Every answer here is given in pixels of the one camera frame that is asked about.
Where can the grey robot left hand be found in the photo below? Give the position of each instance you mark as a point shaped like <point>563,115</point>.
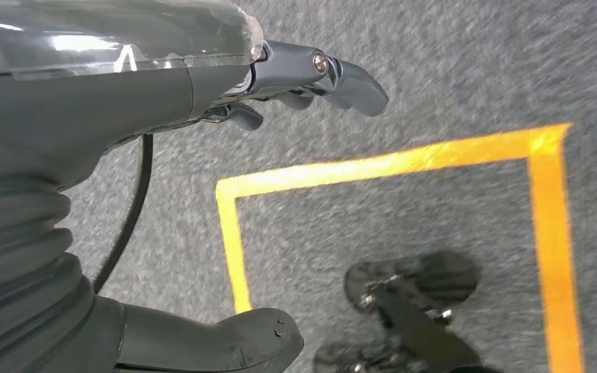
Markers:
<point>97,103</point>

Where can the yellow floor tape square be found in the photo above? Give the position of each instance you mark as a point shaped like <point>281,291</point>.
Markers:
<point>551,231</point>

